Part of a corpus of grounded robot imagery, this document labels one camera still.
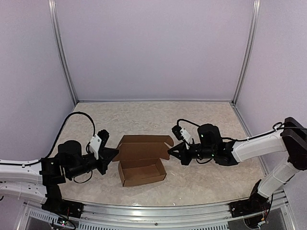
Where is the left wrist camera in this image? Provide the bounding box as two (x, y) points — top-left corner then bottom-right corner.
(86, 129), (109, 160)

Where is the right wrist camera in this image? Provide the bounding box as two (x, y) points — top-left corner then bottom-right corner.
(172, 125), (192, 149)

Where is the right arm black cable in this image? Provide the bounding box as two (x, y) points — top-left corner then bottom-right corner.
(176, 119), (307, 144)

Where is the right aluminium frame post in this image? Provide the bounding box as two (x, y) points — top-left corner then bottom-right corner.
(232, 0), (261, 107)

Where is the front aluminium rail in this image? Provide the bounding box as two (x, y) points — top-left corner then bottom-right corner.
(15, 190), (298, 230)

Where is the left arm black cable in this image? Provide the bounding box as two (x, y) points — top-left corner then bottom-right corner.
(0, 111), (96, 184)

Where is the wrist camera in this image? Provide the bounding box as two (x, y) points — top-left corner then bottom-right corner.
(86, 129), (109, 160)
(172, 125), (192, 149)

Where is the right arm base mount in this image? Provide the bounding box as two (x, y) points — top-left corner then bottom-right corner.
(229, 180), (272, 218)

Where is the brown cardboard box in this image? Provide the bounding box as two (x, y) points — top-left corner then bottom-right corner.
(112, 135), (174, 187)

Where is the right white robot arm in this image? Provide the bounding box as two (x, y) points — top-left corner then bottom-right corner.
(168, 117), (307, 213)

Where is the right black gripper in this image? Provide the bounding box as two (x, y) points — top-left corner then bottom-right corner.
(168, 141), (215, 165)

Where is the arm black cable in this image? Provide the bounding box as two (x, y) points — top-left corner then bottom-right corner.
(0, 111), (96, 184)
(176, 119), (307, 144)

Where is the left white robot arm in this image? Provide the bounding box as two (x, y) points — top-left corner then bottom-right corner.
(0, 140), (119, 214)

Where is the left aluminium frame post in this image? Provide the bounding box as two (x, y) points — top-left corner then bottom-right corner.
(48, 0), (79, 105)

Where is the aluminium frame post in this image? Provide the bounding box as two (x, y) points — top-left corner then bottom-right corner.
(48, 0), (79, 105)
(232, 0), (261, 107)

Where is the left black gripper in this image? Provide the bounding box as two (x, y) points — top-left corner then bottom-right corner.
(67, 148), (118, 179)

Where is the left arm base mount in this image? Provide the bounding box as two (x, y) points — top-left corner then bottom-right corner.
(42, 185), (84, 219)

